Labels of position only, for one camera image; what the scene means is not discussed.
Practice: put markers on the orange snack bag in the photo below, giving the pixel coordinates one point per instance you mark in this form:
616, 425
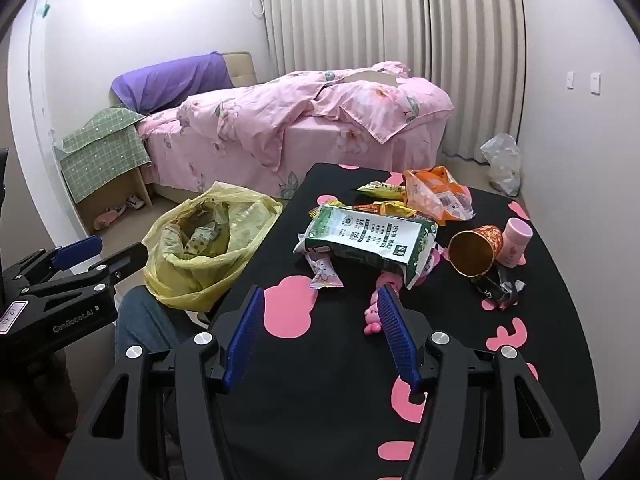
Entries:
435, 195

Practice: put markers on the crumpled pale paper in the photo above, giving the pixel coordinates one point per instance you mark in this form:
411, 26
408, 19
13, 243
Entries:
200, 237

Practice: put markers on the white wall switch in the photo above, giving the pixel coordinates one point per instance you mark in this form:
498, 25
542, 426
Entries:
594, 82
570, 80

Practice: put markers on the green snack packet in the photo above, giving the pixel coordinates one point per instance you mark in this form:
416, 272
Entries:
382, 189

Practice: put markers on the black wrapper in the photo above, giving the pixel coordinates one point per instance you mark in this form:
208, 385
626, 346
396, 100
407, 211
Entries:
500, 287

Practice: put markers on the person's jeans leg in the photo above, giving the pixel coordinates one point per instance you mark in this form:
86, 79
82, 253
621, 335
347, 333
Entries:
145, 315

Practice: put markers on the yellow snack packet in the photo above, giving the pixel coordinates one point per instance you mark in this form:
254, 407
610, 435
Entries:
395, 208

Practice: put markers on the purple pillow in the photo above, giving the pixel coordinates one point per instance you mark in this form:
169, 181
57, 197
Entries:
165, 80

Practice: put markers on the white slipper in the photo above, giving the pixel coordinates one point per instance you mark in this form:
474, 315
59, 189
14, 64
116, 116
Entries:
134, 202

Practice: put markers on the bed with pink sheet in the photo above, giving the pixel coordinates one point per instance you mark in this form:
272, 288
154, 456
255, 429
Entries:
320, 145

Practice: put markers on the beige pleated curtain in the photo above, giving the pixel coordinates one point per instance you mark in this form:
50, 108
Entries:
325, 20
460, 35

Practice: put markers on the pink floral quilt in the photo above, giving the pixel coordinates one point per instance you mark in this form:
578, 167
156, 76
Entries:
300, 100

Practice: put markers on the pink cup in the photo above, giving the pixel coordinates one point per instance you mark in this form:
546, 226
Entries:
515, 240

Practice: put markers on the red gold paper cup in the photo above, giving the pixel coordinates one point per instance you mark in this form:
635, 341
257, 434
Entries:
470, 255

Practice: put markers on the green wall sticker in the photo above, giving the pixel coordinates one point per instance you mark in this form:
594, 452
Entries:
45, 9

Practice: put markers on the green checked cloth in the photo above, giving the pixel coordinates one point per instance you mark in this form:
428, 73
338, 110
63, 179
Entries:
100, 150

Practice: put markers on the green white milk carton box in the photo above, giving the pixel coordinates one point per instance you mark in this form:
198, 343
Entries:
360, 240

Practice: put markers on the beige flat cardboard box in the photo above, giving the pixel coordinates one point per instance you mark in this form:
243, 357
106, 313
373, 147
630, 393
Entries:
370, 76

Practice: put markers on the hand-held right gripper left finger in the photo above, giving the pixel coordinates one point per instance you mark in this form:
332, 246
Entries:
245, 335

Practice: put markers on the pink caterpillar toy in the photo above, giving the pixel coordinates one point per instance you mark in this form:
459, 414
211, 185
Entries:
375, 315

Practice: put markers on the pink slipper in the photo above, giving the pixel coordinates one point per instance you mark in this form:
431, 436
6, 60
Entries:
105, 217

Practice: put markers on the pink white candy wrapper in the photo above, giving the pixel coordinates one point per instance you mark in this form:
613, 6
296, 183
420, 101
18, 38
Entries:
325, 272

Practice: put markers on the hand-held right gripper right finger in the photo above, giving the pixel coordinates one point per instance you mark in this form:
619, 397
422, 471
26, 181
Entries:
395, 335

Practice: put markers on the beige headboard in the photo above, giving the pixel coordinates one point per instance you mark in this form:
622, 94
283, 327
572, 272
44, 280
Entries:
242, 67

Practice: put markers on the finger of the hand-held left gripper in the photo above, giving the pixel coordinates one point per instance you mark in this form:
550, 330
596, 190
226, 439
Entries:
75, 251
125, 262

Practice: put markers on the white plastic bag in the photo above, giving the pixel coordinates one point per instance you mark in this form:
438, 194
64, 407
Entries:
502, 160

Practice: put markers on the pink printed wrapper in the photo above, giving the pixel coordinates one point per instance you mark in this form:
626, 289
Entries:
434, 262

